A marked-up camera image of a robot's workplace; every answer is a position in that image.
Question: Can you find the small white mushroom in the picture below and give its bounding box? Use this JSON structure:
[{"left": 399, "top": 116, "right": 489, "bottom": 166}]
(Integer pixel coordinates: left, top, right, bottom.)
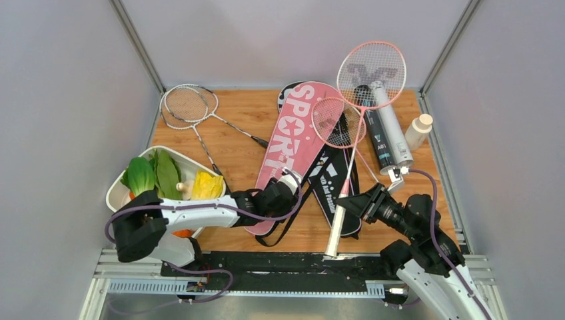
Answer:
[{"left": 176, "top": 180, "right": 194, "bottom": 200}]

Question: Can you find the green leafy vegetable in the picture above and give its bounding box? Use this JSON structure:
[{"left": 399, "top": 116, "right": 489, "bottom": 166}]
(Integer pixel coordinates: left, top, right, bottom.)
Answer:
[{"left": 150, "top": 150, "right": 182, "bottom": 200}]

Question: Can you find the cream bottle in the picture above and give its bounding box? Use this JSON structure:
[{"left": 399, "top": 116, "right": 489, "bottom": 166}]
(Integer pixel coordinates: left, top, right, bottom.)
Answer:
[{"left": 404, "top": 113, "right": 434, "bottom": 151}]

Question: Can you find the black shuttlecock tube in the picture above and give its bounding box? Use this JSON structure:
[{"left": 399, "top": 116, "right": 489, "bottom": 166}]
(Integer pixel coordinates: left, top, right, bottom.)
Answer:
[{"left": 354, "top": 85, "right": 396, "bottom": 175}]

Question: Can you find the black racket cover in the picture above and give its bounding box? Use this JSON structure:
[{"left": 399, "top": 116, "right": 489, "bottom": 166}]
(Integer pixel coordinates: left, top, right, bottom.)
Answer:
[{"left": 277, "top": 81, "right": 362, "bottom": 240}]

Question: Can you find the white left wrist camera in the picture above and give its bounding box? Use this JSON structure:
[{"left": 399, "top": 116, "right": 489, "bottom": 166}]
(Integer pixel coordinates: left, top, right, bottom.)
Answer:
[{"left": 279, "top": 168, "right": 302, "bottom": 194}]

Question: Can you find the white silver racket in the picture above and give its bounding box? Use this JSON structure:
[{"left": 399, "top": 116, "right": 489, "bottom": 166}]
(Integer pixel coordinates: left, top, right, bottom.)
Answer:
[{"left": 159, "top": 84, "right": 224, "bottom": 177}]

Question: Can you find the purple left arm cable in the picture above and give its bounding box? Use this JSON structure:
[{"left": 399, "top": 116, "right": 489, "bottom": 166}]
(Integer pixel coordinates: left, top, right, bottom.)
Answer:
[{"left": 104, "top": 167, "right": 304, "bottom": 305}]

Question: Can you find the yellow white cabbage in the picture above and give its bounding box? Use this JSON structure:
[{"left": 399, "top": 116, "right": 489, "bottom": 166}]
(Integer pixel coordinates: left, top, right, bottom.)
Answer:
[{"left": 191, "top": 171, "right": 224, "bottom": 200}]

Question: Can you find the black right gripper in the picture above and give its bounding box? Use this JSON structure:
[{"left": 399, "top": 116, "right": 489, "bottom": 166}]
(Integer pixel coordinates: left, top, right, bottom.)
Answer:
[{"left": 334, "top": 182, "right": 417, "bottom": 241}]

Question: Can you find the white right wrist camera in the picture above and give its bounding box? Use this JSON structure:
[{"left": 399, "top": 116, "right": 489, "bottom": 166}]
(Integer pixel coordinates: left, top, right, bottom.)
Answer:
[{"left": 387, "top": 167, "right": 409, "bottom": 195}]

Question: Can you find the green bok choy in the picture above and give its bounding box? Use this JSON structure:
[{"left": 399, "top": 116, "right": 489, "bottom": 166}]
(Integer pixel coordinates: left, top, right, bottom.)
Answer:
[{"left": 120, "top": 157, "right": 156, "bottom": 199}]

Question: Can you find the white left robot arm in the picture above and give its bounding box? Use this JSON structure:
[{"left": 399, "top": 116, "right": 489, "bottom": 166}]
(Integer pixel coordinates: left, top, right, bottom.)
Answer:
[{"left": 105, "top": 175, "right": 302, "bottom": 276}]

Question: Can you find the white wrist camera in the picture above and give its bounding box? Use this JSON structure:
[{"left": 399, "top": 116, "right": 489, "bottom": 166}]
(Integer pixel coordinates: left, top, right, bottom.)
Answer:
[
  {"left": 387, "top": 167, "right": 409, "bottom": 195},
  {"left": 279, "top": 168, "right": 302, "bottom": 194}
]

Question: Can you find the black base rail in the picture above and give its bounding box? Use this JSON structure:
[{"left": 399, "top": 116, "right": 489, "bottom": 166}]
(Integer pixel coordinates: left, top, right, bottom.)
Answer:
[{"left": 187, "top": 251, "right": 407, "bottom": 295}]

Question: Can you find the white shuttlecock tube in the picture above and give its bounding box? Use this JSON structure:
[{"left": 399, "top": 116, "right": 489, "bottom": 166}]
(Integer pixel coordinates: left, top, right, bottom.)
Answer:
[{"left": 370, "top": 81, "right": 414, "bottom": 167}]

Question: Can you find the orange carrot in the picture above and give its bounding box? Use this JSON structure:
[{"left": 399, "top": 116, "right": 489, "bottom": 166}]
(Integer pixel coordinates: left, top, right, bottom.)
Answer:
[{"left": 173, "top": 229, "right": 193, "bottom": 238}]

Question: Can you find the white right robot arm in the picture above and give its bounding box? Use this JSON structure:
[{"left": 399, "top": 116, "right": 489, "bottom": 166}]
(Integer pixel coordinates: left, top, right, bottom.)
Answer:
[{"left": 336, "top": 183, "right": 495, "bottom": 319}]

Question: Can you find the pink racket cover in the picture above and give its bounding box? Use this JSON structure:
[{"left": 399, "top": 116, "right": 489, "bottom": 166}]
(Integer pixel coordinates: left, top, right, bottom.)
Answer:
[{"left": 244, "top": 81, "right": 346, "bottom": 237}]

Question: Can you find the pink racket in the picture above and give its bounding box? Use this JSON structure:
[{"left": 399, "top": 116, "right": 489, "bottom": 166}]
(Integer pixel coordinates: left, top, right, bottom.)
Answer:
[
  {"left": 311, "top": 97, "right": 371, "bottom": 178},
  {"left": 324, "top": 41, "right": 407, "bottom": 259}
]

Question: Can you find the black silver racket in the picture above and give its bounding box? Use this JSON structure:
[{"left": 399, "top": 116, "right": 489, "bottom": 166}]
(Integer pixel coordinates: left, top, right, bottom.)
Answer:
[{"left": 159, "top": 86, "right": 269, "bottom": 149}]

